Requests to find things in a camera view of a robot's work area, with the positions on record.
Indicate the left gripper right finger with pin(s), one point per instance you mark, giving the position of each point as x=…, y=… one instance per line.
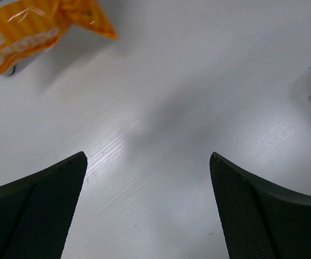
x=259, y=218

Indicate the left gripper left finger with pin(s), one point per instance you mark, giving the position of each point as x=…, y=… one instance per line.
x=36, y=211

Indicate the orange blue orecchiette bag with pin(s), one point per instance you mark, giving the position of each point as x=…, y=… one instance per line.
x=29, y=27

